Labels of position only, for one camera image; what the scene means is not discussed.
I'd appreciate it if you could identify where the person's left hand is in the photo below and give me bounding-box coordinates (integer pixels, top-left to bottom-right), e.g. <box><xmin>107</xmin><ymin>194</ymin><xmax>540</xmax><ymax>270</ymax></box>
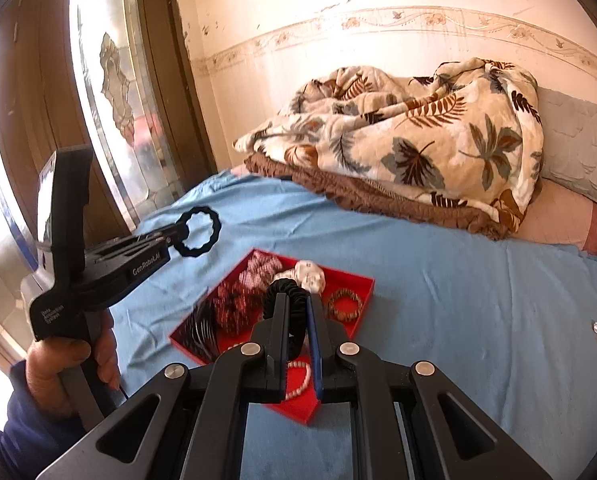
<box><xmin>25</xmin><ymin>310</ymin><xmax>122</xmax><ymax>404</ymax></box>

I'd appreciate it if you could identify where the person's left forearm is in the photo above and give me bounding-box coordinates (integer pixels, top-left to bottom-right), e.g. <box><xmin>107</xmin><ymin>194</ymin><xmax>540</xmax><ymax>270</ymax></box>
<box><xmin>0</xmin><ymin>360</ymin><xmax>96</xmax><ymax>480</ymax></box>

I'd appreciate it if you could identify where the black spiral hair tie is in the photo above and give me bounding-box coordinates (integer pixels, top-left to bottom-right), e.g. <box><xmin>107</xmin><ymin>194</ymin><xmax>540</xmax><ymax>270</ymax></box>
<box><xmin>262</xmin><ymin>278</ymin><xmax>310</xmax><ymax>361</ymax></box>

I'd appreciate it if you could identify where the black wavy ring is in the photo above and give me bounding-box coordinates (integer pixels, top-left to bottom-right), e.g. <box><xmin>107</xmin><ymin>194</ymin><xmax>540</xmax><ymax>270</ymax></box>
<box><xmin>177</xmin><ymin>206</ymin><xmax>222</xmax><ymax>261</ymax></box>

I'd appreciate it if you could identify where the cream leaf-print blanket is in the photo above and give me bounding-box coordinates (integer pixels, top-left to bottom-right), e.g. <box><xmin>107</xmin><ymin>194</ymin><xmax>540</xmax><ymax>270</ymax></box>
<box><xmin>233</xmin><ymin>56</ymin><xmax>544</xmax><ymax>226</ymax></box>

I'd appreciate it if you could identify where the grey black sheer scrunchie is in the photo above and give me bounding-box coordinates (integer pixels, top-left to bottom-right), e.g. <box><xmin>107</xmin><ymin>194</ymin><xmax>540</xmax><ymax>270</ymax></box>
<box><xmin>181</xmin><ymin>300</ymin><xmax>224</xmax><ymax>363</ymax></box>

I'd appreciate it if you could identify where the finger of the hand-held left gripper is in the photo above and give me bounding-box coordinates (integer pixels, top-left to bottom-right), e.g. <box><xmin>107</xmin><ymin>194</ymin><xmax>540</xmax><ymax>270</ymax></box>
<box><xmin>128</xmin><ymin>222</ymin><xmax>192</xmax><ymax>257</ymax></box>

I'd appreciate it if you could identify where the blue bedsheet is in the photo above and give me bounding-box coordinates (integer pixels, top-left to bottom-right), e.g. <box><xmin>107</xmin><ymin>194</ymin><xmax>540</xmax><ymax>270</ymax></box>
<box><xmin>111</xmin><ymin>170</ymin><xmax>597</xmax><ymax>480</ymax></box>

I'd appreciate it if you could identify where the red tray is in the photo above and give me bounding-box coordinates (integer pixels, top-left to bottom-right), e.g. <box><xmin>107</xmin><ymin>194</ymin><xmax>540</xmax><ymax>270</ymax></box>
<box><xmin>169</xmin><ymin>247</ymin><xmax>377</xmax><ymax>426</ymax></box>

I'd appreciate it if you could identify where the wooden door frame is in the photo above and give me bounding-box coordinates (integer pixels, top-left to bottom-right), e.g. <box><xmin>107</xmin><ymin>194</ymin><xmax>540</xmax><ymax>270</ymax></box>
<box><xmin>136</xmin><ymin>0</ymin><xmax>218</xmax><ymax>181</ymax></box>

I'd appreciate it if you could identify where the dark red polka-dot scrunchie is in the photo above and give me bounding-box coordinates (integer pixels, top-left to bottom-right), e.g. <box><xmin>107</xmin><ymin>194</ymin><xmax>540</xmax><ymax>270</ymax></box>
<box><xmin>211</xmin><ymin>280</ymin><xmax>269</xmax><ymax>333</ymax></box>

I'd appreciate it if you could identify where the grey pillow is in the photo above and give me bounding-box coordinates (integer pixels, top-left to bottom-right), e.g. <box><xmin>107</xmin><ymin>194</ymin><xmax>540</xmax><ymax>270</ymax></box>
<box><xmin>536</xmin><ymin>85</ymin><xmax>597</xmax><ymax>211</ymax></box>

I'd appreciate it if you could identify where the stained glass door panel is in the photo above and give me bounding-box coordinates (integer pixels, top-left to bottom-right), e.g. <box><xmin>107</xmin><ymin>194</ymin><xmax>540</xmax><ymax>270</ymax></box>
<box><xmin>68</xmin><ymin>0</ymin><xmax>189</xmax><ymax>226</ymax></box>

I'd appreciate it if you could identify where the pink striped scrunchie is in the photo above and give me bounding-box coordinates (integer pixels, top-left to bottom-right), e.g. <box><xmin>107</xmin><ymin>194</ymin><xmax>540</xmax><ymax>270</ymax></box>
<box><xmin>241</xmin><ymin>251</ymin><xmax>283</xmax><ymax>286</ymax></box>

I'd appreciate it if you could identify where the white printed scrunchie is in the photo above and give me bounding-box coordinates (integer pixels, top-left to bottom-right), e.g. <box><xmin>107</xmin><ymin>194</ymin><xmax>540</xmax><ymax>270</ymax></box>
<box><xmin>273</xmin><ymin>260</ymin><xmax>327</xmax><ymax>293</ymax></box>

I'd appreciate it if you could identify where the brown beaded bracelet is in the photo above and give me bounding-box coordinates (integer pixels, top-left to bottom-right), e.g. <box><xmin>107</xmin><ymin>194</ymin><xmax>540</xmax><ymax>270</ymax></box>
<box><xmin>326</xmin><ymin>287</ymin><xmax>364</xmax><ymax>323</ymax></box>

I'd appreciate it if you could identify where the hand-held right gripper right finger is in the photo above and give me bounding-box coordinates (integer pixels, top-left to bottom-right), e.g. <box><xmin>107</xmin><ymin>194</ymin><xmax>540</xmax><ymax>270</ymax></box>
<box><xmin>306</xmin><ymin>296</ymin><xmax>559</xmax><ymax>480</ymax></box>

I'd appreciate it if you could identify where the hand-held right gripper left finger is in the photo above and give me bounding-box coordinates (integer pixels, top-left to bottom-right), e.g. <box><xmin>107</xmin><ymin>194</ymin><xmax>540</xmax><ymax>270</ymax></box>
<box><xmin>36</xmin><ymin>292</ymin><xmax>299</xmax><ymax>480</ymax></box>

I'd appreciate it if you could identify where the pink beaded bracelet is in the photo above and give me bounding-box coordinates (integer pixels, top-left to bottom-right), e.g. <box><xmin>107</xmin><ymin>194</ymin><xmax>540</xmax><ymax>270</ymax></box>
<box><xmin>283</xmin><ymin>360</ymin><xmax>313</xmax><ymax>402</ymax></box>

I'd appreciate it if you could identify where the brown fringed blanket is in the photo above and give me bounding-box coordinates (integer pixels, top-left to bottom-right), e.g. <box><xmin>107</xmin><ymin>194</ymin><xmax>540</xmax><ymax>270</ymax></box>
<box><xmin>243</xmin><ymin>152</ymin><xmax>512</xmax><ymax>241</ymax></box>

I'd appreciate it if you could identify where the beige pillow with pink band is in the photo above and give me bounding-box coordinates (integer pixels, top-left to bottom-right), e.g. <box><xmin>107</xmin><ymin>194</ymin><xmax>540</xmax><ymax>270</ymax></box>
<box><xmin>521</xmin><ymin>180</ymin><xmax>597</xmax><ymax>257</ymax></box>

